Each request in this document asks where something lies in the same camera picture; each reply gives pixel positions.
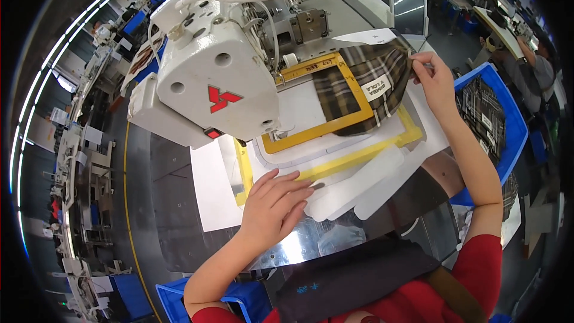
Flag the white template sheet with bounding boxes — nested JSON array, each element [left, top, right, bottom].
[[190, 80, 450, 233]]

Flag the person's left hand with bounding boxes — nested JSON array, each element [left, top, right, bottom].
[[240, 168, 317, 253]]

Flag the row of sewing workstations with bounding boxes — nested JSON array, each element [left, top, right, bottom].
[[42, 18, 155, 323]]

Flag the plaid fabric piece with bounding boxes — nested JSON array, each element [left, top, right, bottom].
[[312, 37, 416, 137]]

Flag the large blue plastic bin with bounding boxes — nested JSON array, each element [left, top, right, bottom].
[[448, 62, 530, 207]]

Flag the person's body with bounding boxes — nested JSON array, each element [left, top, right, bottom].
[[190, 204, 504, 323]]

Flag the stack of plaid pieces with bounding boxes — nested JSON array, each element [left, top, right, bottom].
[[455, 76, 507, 167]]

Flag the white industrial sewing machine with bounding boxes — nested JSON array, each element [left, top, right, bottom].
[[127, 0, 395, 150]]

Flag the large yellow template frame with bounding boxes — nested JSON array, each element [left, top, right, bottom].
[[233, 103, 424, 207]]

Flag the small yellow clamp frame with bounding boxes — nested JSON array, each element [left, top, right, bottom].
[[261, 52, 375, 155]]

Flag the person's right hand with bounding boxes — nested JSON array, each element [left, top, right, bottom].
[[410, 51, 458, 113]]

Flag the white work tables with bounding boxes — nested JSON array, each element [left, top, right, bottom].
[[363, 0, 541, 61]]

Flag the white sewn label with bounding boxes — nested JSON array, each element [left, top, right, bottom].
[[361, 74, 393, 102]]

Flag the blue plastic crate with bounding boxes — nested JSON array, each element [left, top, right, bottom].
[[155, 277, 272, 323]]

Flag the white framed control screen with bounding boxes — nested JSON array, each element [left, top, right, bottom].
[[387, 0, 430, 39]]

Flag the white paper tag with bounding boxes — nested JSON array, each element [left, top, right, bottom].
[[333, 28, 399, 46]]

